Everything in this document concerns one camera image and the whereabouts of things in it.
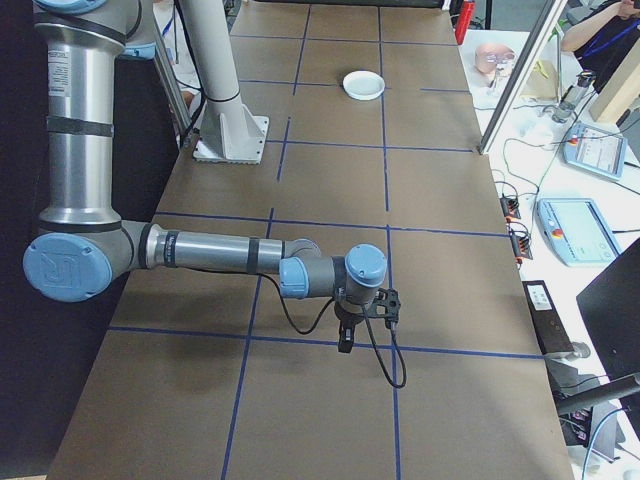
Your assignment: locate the white plate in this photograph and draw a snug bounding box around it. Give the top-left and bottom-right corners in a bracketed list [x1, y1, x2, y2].
[342, 70, 387, 100]

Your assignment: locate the black connector block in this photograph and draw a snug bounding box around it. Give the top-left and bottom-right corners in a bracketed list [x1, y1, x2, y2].
[499, 193, 522, 224]
[508, 231, 535, 265]

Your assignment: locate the black box with white label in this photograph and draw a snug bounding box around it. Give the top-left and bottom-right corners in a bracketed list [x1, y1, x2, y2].
[521, 279, 577, 359]

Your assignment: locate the blue teach pendant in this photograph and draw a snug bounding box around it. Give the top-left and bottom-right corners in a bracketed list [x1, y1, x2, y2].
[534, 196, 627, 269]
[561, 119, 630, 182]

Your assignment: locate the black computer monitor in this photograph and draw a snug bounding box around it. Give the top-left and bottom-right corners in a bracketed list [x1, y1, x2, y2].
[574, 239, 640, 382]

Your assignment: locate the pink bowl with clear cubes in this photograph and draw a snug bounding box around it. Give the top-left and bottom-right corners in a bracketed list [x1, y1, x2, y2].
[473, 41, 517, 89]

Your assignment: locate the clear glass bottle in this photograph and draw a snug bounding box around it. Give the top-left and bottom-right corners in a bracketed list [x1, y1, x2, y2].
[551, 71, 597, 125]

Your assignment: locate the person in white coat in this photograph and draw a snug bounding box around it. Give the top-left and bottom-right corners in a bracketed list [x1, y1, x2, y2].
[151, 0, 202, 104]

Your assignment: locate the person in black shirt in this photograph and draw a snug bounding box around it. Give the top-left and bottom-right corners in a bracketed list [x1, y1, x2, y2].
[559, 0, 640, 92]

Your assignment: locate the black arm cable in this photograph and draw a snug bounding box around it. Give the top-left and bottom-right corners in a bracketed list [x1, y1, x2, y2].
[264, 272, 409, 389]

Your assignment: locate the white pedestal column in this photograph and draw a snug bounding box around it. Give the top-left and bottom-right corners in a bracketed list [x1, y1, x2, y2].
[174, 0, 271, 167]

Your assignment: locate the aluminium frame bar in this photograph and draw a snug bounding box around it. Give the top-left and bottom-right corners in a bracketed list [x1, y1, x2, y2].
[148, 19, 197, 147]

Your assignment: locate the aluminium profile post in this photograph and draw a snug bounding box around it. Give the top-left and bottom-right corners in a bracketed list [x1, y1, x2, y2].
[476, 0, 572, 157]

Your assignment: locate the black frame cover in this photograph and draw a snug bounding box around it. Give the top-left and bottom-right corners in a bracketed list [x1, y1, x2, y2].
[0, 0, 187, 479]

